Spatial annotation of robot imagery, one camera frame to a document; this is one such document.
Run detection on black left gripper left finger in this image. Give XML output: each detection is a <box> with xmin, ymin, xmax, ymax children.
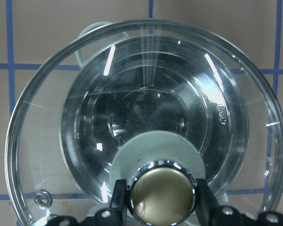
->
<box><xmin>94</xmin><ymin>179</ymin><xmax>127</xmax><ymax>226</ymax></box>

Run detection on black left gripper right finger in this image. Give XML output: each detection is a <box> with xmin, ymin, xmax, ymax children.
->
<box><xmin>195</xmin><ymin>178</ymin><xmax>243</xmax><ymax>226</ymax></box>

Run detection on glass pot lid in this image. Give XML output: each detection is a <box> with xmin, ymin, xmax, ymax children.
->
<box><xmin>5</xmin><ymin>19</ymin><xmax>283</xmax><ymax>226</ymax></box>

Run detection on pale green cooking pot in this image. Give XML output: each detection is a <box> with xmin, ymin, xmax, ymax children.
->
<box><xmin>60</xmin><ymin>19</ymin><xmax>249</xmax><ymax>203</ymax></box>

